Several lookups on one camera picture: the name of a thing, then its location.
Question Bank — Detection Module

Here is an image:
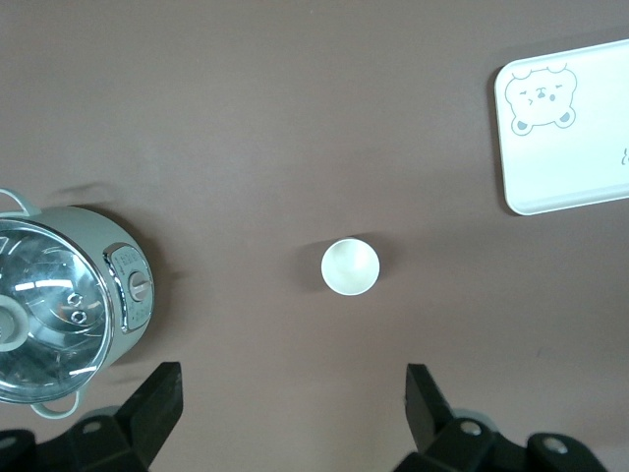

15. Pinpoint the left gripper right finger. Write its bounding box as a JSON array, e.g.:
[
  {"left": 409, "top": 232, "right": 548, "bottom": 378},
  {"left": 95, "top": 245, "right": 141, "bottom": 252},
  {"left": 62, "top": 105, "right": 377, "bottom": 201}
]
[{"left": 397, "top": 363, "right": 608, "bottom": 472}]

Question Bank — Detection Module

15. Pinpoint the beige tray with bear print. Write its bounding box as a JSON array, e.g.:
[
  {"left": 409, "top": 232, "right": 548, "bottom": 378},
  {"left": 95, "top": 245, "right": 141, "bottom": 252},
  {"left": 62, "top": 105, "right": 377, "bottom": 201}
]
[{"left": 493, "top": 38, "right": 629, "bottom": 217}]

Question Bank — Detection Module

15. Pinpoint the white paper cup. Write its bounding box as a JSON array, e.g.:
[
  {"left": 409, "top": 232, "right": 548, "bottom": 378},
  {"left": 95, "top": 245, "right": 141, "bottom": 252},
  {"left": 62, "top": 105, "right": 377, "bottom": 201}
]
[{"left": 320, "top": 237, "right": 382, "bottom": 296}]

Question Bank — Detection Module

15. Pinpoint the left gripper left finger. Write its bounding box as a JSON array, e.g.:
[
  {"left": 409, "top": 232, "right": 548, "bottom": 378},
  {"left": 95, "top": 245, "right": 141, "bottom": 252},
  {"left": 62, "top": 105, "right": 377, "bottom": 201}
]
[{"left": 0, "top": 362, "right": 185, "bottom": 472}]

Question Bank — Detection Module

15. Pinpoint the glass pot lid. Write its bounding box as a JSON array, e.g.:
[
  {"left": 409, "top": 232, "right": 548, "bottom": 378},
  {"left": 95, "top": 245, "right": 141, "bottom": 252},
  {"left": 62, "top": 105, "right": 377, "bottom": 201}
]
[{"left": 0, "top": 215, "right": 117, "bottom": 404}]

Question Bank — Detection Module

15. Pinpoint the grey-green electric cooking pot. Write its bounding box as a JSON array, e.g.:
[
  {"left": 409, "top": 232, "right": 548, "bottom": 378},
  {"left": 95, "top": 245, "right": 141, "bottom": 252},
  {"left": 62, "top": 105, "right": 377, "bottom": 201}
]
[{"left": 0, "top": 188, "right": 152, "bottom": 420}]

